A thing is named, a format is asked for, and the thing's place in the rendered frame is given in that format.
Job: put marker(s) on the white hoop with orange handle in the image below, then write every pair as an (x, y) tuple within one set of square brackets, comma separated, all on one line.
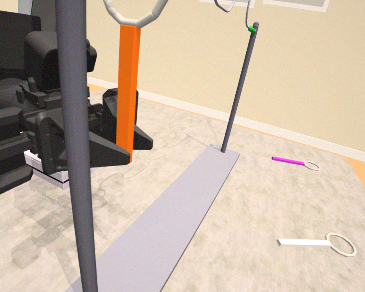
[(129, 45)]

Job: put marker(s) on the white loop with straight handle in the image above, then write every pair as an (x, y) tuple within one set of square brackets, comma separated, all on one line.
[(316, 244)]

